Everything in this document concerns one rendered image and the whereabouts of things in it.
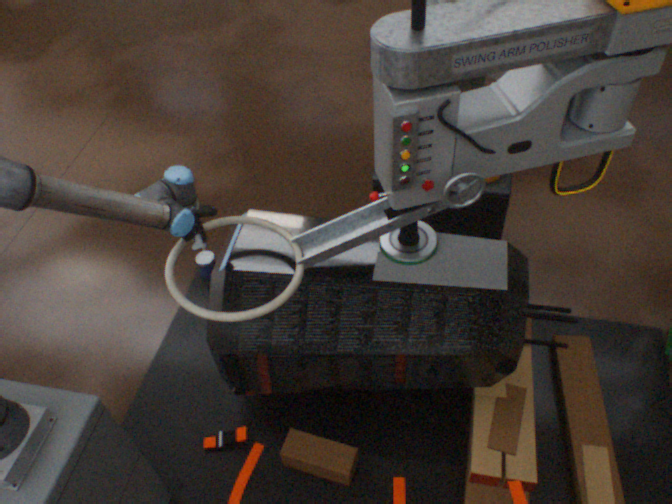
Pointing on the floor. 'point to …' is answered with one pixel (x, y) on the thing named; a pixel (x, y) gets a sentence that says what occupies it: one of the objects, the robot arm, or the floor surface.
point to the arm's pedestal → (82, 455)
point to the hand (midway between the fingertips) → (200, 243)
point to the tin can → (206, 263)
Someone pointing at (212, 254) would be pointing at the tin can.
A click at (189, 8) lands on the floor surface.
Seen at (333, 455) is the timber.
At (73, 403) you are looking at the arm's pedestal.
